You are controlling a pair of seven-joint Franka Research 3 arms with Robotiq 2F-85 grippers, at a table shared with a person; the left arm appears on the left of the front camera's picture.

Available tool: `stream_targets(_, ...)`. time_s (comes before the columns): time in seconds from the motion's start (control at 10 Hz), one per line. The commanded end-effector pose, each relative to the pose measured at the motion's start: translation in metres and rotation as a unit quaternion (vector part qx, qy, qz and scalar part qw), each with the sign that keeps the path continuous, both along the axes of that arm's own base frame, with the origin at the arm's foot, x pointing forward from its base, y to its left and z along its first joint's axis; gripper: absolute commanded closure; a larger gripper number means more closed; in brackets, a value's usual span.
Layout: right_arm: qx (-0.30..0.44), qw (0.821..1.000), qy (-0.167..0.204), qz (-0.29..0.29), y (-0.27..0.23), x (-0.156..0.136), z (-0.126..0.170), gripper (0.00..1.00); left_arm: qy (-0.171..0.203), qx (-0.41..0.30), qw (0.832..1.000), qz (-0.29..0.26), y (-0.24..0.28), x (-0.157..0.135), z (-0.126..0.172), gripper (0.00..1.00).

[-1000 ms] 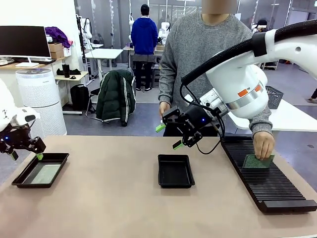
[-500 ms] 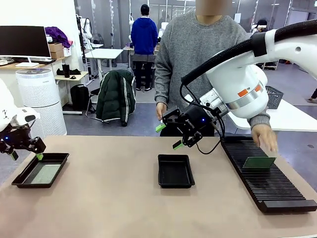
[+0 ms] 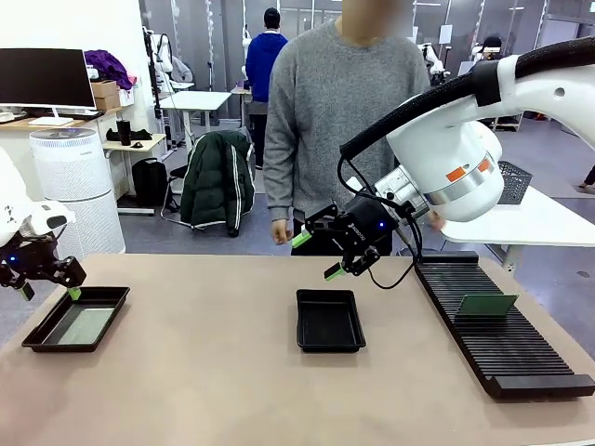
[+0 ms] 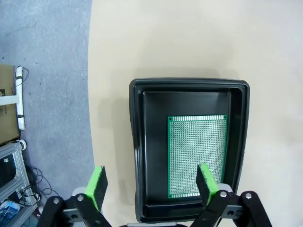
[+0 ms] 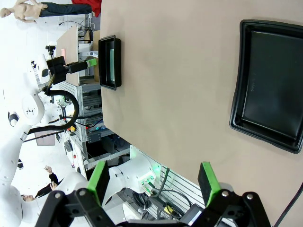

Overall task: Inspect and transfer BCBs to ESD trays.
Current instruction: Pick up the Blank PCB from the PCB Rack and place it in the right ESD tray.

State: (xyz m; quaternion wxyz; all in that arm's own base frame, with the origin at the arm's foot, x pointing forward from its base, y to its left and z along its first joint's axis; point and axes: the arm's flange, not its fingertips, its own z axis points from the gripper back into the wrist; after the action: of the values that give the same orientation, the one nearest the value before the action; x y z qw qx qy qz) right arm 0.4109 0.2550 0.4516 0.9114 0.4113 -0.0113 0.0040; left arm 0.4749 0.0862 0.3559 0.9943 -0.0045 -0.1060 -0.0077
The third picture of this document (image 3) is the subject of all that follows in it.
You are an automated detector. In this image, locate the black monitor white stand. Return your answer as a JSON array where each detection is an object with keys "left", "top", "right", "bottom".
[{"left": 0, "top": 47, "right": 98, "bottom": 127}]

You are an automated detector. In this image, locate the person in navy hoodie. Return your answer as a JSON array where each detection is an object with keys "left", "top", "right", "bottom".
[{"left": 469, "top": 35, "right": 506, "bottom": 71}]

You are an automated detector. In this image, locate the green perforated circuit board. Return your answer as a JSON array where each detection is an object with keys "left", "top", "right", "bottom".
[
  {"left": 58, "top": 307, "right": 116, "bottom": 346},
  {"left": 455, "top": 294, "right": 521, "bottom": 321}
]

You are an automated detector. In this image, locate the wooden top office desk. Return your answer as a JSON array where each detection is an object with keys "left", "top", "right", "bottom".
[{"left": 0, "top": 106, "right": 127, "bottom": 140}]

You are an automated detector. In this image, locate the white side table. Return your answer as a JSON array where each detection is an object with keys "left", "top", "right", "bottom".
[{"left": 440, "top": 183, "right": 595, "bottom": 275}]

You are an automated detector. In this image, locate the white cylindrical air purifier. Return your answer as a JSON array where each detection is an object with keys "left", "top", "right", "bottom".
[{"left": 29, "top": 127, "right": 126, "bottom": 256}]

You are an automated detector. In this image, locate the white background work table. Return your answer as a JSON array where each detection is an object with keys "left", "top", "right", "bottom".
[{"left": 231, "top": 85, "right": 255, "bottom": 129}]

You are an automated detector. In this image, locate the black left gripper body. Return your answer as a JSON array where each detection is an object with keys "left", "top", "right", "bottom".
[{"left": 0, "top": 231, "right": 60, "bottom": 281}]

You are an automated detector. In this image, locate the black keyboard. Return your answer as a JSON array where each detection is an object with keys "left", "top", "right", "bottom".
[{"left": 20, "top": 109, "right": 104, "bottom": 118}]

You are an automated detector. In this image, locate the black cloth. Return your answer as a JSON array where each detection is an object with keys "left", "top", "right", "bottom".
[{"left": 105, "top": 127, "right": 153, "bottom": 142}]

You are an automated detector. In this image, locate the white standing desk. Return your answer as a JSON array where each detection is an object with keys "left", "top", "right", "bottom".
[{"left": 159, "top": 90, "right": 232, "bottom": 154}]

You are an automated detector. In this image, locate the person's right forearm grey sleeve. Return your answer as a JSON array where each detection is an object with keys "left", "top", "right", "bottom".
[{"left": 263, "top": 152, "right": 298, "bottom": 223}]

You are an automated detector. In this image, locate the seated person in grey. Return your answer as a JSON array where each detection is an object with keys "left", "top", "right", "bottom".
[{"left": 170, "top": 54, "right": 194, "bottom": 85}]

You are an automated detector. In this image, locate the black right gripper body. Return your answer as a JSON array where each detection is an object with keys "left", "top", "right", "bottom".
[{"left": 337, "top": 197, "right": 400, "bottom": 256}]

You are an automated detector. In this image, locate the black corrugated cable conduit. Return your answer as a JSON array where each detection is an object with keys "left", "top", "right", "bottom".
[{"left": 340, "top": 35, "right": 595, "bottom": 159}]

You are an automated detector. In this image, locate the black backpack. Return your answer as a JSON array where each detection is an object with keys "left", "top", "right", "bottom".
[{"left": 131, "top": 157, "right": 169, "bottom": 209}]

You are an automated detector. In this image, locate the person in grey sweater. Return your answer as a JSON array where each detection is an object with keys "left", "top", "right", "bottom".
[{"left": 262, "top": 0, "right": 433, "bottom": 256}]

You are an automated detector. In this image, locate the black slotted board rack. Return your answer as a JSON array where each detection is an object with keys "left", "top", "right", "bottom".
[{"left": 412, "top": 250, "right": 595, "bottom": 400}]

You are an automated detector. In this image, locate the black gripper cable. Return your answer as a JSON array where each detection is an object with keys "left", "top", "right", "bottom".
[{"left": 337, "top": 155, "right": 425, "bottom": 291}]

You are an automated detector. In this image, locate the small wooden desk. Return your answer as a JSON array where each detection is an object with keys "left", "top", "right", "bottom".
[{"left": 101, "top": 133, "right": 167, "bottom": 217}]

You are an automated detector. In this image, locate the purple cloth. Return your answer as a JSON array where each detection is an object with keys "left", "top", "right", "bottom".
[{"left": 84, "top": 49, "right": 135, "bottom": 91}]

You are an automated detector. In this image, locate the person in blue hoodie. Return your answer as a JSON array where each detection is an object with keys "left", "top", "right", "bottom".
[{"left": 245, "top": 7, "right": 290, "bottom": 171}]

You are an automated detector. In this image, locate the black plastic ESD tray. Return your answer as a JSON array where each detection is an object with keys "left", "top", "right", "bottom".
[
  {"left": 296, "top": 288, "right": 368, "bottom": 354},
  {"left": 20, "top": 285, "right": 131, "bottom": 354}
]

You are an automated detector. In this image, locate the grey plastic basket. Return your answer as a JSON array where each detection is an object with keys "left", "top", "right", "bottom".
[{"left": 496, "top": 160, "right": 535, "bottom": 206}]

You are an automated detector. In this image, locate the person's right hand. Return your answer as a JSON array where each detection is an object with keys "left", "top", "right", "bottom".
[{"left": 271, "top": 217, "right": 292, "bottom": 246}]

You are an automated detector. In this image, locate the black tumbler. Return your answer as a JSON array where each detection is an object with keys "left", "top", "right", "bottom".
[{"left": 115, "top": 119, "right": 134, "bottom": 147}]

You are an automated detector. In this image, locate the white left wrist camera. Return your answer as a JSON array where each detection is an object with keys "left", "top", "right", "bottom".
[{"left": 30, "top": 200, "right": 77, "bottom": 233}]

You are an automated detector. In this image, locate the dark green striped jacket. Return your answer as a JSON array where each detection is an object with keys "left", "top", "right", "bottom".
[{"left": 179, "top": 129, "right": 257, "bottom": 239}]

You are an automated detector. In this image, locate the black metal chair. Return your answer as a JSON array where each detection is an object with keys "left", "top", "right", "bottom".
[{"left": 160, "top": 131, "right": 258, "bottom": 232}]

